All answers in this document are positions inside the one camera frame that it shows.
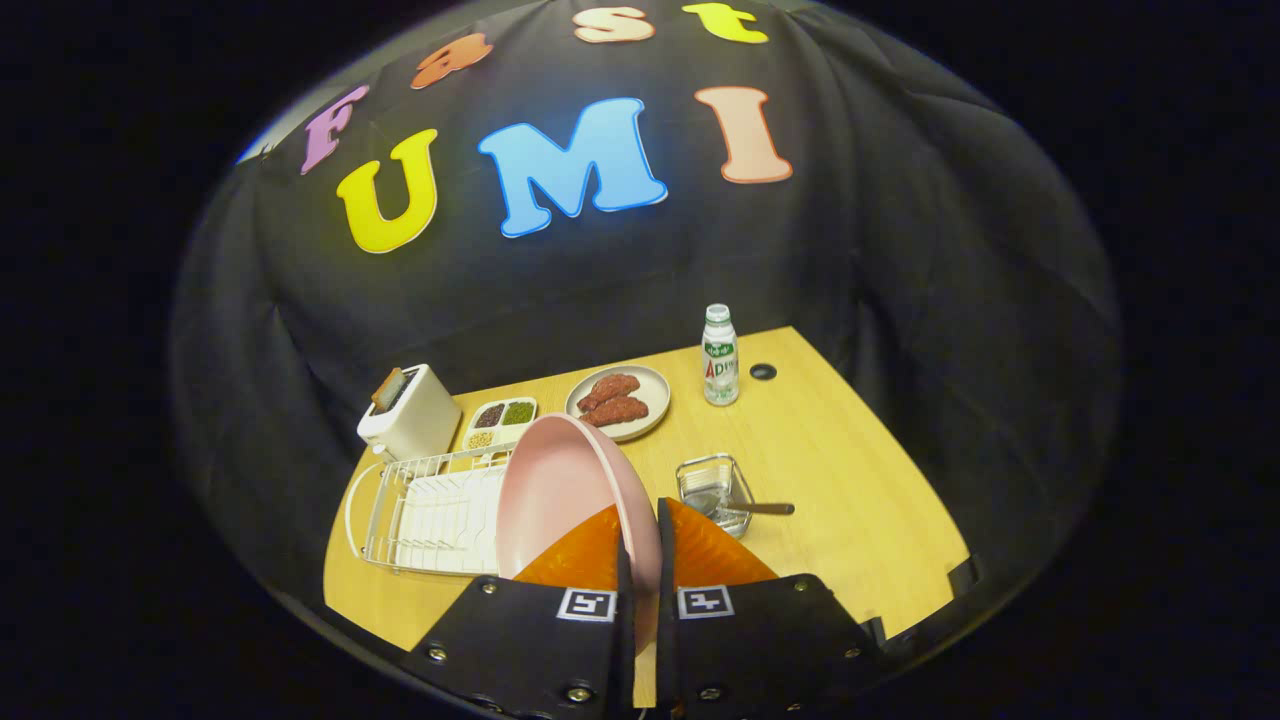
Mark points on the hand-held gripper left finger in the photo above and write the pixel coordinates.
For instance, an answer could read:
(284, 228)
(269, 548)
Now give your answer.
(530, 640)

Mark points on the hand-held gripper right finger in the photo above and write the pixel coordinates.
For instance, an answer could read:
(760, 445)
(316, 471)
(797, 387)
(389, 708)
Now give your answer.
(750, 640)

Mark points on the pink plate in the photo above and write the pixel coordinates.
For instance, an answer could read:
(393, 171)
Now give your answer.
(560, 490)

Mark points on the beige round dish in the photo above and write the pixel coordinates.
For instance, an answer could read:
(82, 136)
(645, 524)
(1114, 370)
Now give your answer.
(652, 395)

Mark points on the white drip tray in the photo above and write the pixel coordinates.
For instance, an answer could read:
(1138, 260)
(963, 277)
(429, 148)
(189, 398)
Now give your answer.
(440, 512)

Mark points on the white compartment tray with beans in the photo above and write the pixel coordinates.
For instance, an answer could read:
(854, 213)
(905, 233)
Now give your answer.
(502, 426)

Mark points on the white toaster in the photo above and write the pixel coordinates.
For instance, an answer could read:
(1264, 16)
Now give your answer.
(420, 420)

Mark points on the red meat piece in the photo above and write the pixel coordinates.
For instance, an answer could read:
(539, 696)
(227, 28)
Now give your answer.
(620, 410)
(610, 388)

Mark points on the white green-label drink bottle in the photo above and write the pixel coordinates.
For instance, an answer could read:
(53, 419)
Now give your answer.
(720, 370)

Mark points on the brown toast slice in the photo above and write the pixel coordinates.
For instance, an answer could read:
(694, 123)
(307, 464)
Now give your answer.
(387, 390)

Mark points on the black backdrop cloth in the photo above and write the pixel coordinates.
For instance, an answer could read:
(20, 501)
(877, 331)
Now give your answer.
(900, 250)

